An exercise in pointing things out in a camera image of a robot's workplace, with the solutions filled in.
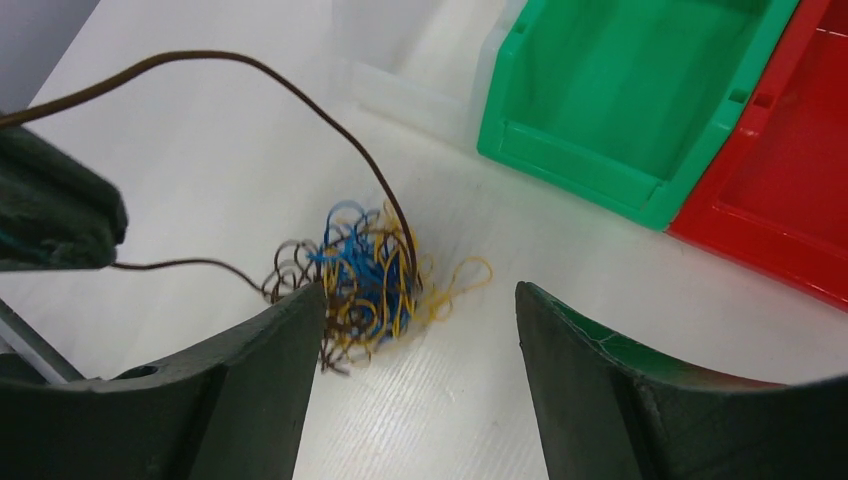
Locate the clear plastic bin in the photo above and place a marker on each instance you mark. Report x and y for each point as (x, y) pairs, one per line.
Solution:
(425, 64)

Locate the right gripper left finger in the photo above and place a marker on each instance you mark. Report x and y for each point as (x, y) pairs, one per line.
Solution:
(230, 407)

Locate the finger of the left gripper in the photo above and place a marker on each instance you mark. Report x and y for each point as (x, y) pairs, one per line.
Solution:
(56, 214)

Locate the red plastic bin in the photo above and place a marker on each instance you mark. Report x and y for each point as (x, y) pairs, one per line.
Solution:
(774, 199)

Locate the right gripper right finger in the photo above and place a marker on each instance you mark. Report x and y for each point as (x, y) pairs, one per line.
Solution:
(609, 407)

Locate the green plastic bin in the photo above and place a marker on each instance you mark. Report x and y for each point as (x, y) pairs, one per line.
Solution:
(625, 103)

